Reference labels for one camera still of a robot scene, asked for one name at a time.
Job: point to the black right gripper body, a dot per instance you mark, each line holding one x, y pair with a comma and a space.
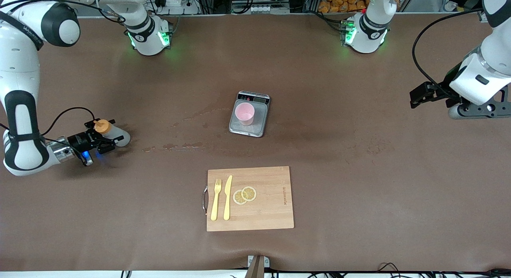
81, 142

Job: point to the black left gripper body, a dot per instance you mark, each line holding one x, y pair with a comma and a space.
442, 89

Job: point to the clear sauce bottle orange cap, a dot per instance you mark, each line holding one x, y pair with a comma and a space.
117, 135

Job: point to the pink plastic cup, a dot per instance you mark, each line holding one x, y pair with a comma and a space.
244, 112

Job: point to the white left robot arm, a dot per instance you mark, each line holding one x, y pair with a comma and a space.
369, 34

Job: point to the white shoe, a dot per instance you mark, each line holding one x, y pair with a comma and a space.
450, 6

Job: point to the orange snack packets pile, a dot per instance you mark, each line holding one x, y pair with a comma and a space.
343, 2

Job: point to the yellow plastic fork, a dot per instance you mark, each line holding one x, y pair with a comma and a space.
214, 208

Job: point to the brown table mat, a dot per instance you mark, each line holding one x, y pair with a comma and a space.
359, 210

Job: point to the yellow plastic knife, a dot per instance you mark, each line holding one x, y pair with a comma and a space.
227, 198

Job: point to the lemon slice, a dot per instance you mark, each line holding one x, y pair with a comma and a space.
249, 193
238, 198

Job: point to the white power strip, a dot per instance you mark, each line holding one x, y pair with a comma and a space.
179, 6

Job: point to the steel digital kitchen scale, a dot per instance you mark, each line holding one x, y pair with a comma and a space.
259, 126

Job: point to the wooden cutting board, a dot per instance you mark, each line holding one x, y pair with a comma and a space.
271, 206

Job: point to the white terminal block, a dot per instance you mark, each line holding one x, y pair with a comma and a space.
261, 9

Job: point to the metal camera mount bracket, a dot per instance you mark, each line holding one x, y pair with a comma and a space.
257, 268

